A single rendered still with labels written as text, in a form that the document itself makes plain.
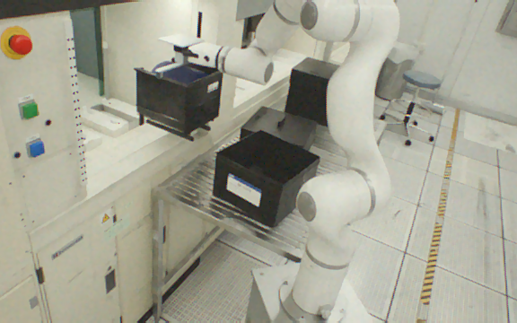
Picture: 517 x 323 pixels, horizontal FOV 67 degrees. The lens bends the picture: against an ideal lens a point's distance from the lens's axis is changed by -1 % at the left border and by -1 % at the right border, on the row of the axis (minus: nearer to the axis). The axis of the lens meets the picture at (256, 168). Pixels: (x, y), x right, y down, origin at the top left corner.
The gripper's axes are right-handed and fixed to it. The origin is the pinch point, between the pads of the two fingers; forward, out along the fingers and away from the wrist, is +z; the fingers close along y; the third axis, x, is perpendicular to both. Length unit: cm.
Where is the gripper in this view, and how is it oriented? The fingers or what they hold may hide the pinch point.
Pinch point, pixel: (182, 46)
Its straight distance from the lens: 136.4
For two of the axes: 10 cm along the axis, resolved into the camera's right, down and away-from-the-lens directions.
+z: -8.8, -3.5, 3.2
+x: 1.4, -8.4, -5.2
